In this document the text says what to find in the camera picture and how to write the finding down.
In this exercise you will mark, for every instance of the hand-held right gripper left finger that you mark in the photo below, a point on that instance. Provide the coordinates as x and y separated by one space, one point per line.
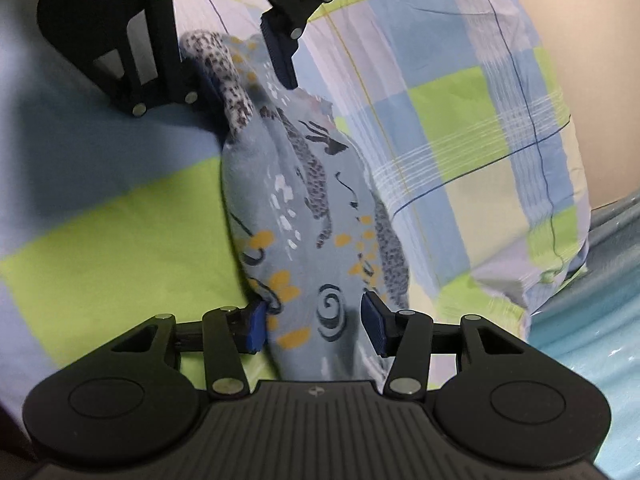
253 327

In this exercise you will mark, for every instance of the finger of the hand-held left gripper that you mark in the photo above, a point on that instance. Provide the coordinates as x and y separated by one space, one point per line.
280 47
167 70

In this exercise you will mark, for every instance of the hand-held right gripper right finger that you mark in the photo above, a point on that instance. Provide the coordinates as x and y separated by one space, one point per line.
375 325

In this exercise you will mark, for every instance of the blue animal print garment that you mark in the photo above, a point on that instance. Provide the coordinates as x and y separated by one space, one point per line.
305 220

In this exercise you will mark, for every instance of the plaid blue green blanket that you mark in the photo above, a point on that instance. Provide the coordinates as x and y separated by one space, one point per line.
475 135

